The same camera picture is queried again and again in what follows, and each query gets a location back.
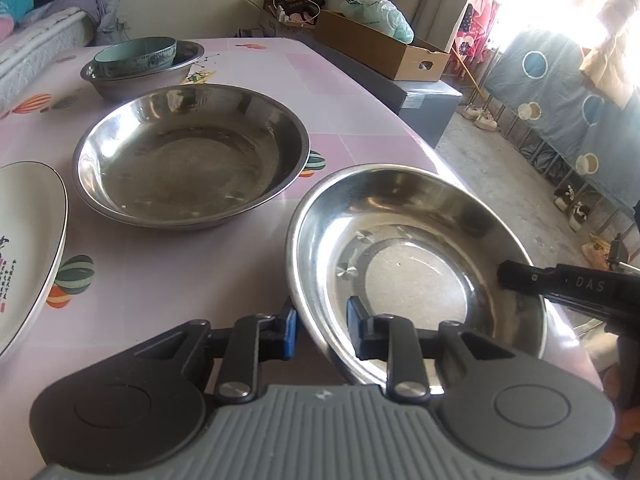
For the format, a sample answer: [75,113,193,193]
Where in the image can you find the white quilted mattress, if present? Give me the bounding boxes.
[0,7,97,114]

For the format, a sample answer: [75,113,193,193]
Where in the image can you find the pink printed tablecloth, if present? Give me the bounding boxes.
[0,37,605,408]

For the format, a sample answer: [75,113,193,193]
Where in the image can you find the teal striped cloth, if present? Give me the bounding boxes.
[0,0,37,24]

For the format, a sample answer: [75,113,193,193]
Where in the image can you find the metal rack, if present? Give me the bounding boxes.
[487,92,636,221]

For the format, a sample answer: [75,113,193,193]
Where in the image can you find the pink hanging clothes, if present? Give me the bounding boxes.
[451,0,507,80]

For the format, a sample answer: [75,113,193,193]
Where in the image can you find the large steel basin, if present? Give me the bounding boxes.
[72,84,312,232]

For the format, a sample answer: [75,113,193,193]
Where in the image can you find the teal ceramic bowl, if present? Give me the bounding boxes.
[93,36,178,79]

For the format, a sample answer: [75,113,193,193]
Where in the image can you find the purple grey blanket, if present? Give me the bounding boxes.
[29,0,124,47]

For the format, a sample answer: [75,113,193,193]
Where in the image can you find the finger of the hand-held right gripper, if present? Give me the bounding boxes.
[497,259,553,306]

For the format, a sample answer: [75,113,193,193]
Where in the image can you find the wooden stick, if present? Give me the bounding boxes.
[449,44,487,102]

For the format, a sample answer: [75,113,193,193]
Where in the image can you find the white ceramic plate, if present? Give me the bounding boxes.
[0,160,69,362]

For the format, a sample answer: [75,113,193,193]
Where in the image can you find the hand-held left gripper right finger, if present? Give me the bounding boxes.
[347,295,517,404]

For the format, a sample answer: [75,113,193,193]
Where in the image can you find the blue cloth with circles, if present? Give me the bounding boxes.
[481,29,640,213]

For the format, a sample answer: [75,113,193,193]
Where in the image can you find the pale green plastic bag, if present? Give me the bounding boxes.
[340,0,416,45]

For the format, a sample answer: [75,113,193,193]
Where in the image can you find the cream hanging cloth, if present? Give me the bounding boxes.
[579,0,640,112]

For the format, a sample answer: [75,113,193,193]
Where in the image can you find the person's right hand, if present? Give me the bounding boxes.
[599,367,640,467]

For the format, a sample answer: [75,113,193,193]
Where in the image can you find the long cardboard box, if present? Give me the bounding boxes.
[313,9,451,82]

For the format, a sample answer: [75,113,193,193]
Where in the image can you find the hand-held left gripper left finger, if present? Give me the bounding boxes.
[131,305,302,404]

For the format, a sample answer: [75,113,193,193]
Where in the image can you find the small cardboard box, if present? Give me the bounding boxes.
[244,0,322,42]

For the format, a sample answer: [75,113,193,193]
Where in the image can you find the medium steel bowl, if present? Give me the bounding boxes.
[80,38,206,102]

